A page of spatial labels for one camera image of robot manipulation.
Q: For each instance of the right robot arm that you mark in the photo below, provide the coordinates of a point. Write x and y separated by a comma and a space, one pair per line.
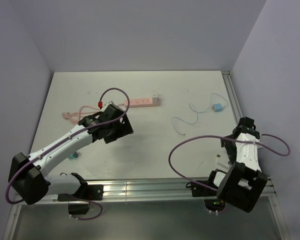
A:
242, 185

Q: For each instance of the light blue charger plug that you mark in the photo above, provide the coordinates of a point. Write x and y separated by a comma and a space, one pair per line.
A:
217, 107

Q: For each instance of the small white charger plug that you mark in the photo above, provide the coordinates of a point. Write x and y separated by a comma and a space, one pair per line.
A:
222, 161

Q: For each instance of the silver white charger plug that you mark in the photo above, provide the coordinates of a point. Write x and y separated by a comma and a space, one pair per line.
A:
155, 99

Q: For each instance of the aluminium front rail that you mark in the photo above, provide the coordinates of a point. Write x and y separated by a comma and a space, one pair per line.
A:
140, 191

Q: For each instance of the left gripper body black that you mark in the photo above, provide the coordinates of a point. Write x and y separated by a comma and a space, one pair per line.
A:
118, 130

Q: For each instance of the teal charger plug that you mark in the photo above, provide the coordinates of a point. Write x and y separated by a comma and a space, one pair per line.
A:
74, 156

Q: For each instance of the aluminium side rail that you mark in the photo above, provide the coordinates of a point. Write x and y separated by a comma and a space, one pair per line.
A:
236, 105

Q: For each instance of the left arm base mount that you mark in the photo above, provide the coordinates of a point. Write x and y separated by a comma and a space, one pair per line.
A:
81, 202

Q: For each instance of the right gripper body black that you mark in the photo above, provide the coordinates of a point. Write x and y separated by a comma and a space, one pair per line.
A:
231, 147

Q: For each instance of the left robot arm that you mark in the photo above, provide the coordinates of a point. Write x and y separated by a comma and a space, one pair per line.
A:
30, 174

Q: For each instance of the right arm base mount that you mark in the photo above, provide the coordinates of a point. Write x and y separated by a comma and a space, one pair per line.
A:
211, 202

